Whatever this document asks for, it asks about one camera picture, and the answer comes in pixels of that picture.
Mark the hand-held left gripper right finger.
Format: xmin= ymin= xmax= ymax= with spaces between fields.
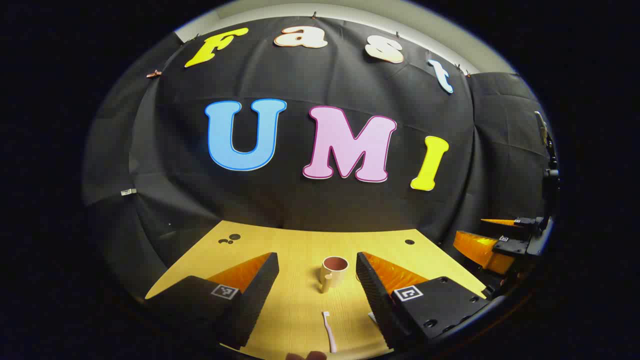
xmin=355 ymin=251 xmax=493 ymax=353

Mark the black backdrop cloth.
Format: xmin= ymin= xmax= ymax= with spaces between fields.
xmin=82 ymin=15 xmax=556 ymax=301

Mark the wooden desktop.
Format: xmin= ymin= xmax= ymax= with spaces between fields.
xmin=145 ymin=220 xmax=488 ymax=360

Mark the white toothbrush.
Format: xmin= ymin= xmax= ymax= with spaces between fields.
xmin=322 ymin=311 xmax=338 ymax=354

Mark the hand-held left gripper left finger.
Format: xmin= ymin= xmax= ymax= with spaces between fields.
xmin=144 ymin=251 xmax=281 ymax=351

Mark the cream cup with wooden handle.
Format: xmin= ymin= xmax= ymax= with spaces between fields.
xmin=320 ymin=256 xmax=349 ymax=294

